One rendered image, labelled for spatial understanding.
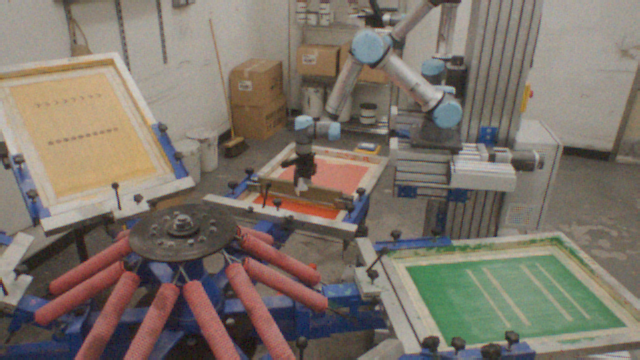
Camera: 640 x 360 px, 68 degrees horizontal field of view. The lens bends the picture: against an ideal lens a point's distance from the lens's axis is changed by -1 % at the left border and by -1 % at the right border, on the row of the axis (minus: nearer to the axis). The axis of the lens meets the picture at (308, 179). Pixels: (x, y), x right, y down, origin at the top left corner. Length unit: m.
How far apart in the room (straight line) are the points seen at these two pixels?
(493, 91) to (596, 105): 3.47
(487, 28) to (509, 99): 0.34
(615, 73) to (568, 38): 0.58
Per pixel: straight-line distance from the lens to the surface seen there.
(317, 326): 1.60
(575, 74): 5.62
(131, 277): 1.34
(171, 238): 1.35
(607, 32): 5.58
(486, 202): 2.54
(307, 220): 1.90
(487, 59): 2.28
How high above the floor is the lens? 2.03
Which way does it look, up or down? 26 degrees down
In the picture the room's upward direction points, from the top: 1 degrees clockwise
